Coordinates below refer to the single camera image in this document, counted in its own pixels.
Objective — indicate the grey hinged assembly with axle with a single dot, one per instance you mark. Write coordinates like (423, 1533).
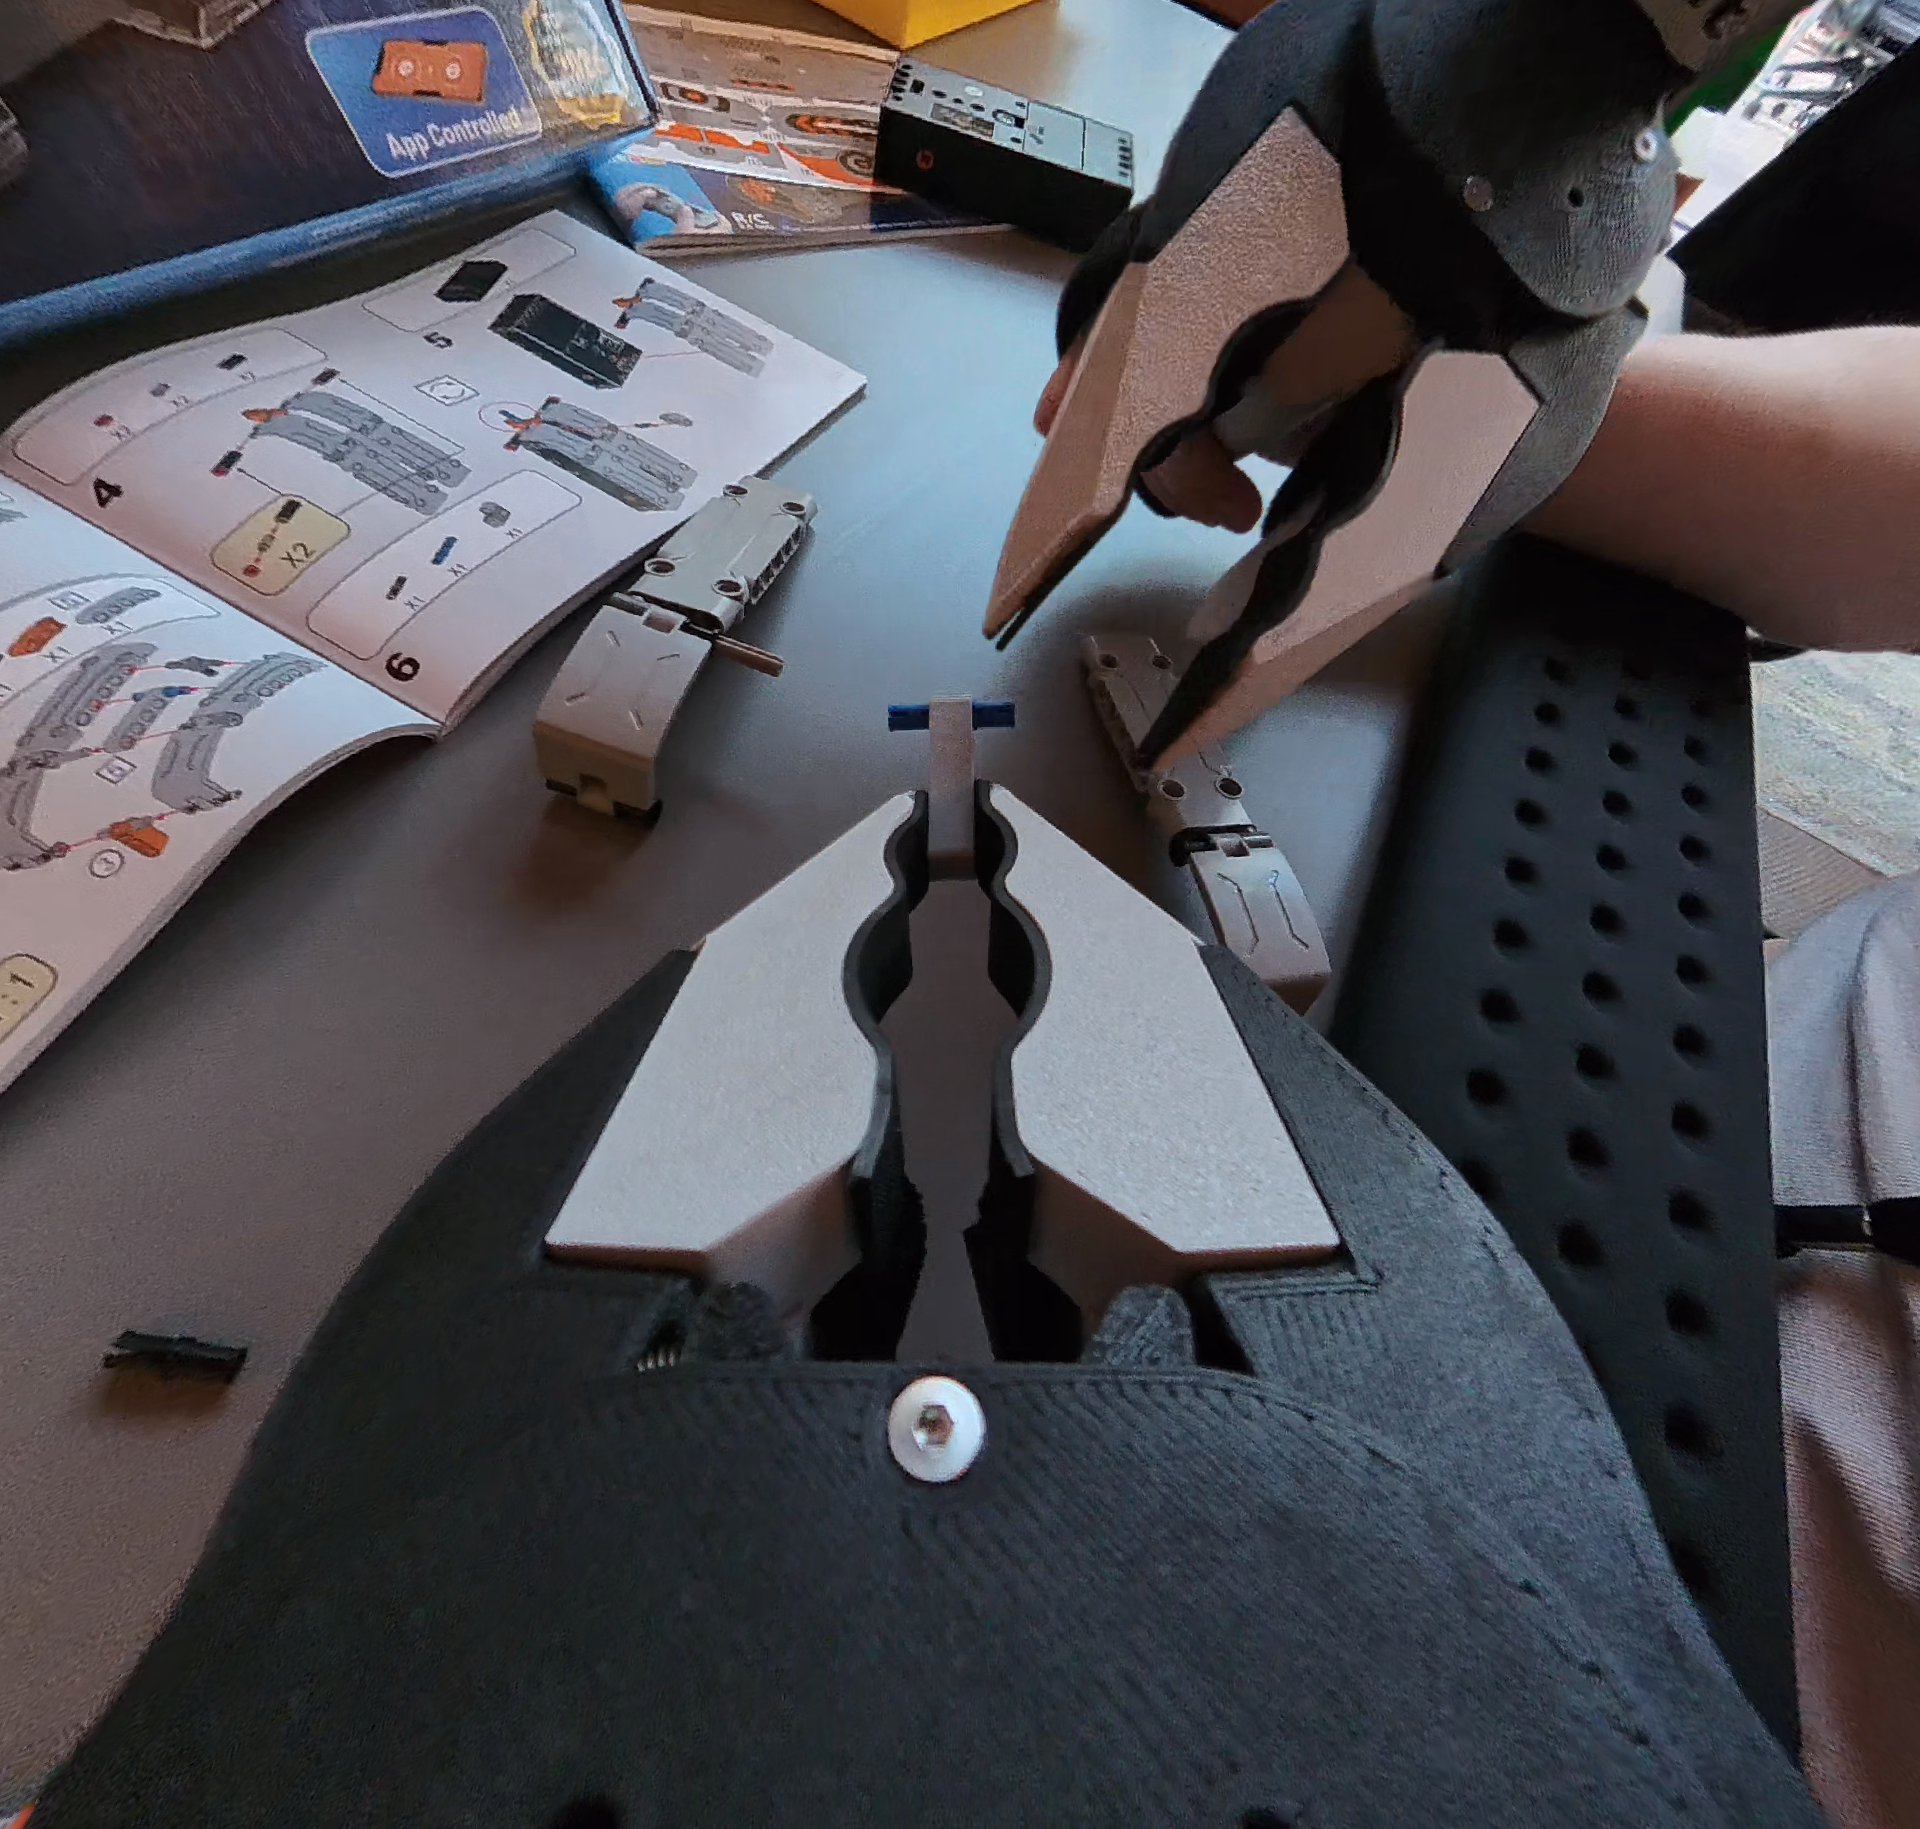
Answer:
(632, 673)

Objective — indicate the blue toy kit box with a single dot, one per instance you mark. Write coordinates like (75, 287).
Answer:
(226, 193)

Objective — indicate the grey hinged block assembly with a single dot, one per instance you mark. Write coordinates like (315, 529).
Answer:
(1245, 884)

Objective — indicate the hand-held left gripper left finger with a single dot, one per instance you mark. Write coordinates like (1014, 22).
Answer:
(704, 1108)

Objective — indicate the person's right hand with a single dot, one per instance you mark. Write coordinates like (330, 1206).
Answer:
(1230, 119)

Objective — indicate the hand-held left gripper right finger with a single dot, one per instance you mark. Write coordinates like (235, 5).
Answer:
(1155, 1108)

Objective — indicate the person's grey trousers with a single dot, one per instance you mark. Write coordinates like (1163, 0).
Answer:
(1860, 1409)

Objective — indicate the folded colour leaflet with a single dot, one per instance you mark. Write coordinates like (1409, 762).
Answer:
(750, 203)

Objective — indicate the grey connector with blue pin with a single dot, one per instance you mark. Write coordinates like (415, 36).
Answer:
(953, 777)

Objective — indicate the open instruction booklet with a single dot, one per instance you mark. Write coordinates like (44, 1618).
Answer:
(300, 509)

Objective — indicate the small black pin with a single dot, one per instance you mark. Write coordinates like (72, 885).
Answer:
(179, 1355)

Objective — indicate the black perforated chair back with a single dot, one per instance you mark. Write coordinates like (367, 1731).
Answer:
(1591, 959)

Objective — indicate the person's right forearm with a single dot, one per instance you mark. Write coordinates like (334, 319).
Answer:
(1756, 477)

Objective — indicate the black battery box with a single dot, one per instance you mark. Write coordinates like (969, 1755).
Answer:
(1004, 158)

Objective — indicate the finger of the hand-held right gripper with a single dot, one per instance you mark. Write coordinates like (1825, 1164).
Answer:
(1186, 343)
(1425, 495)

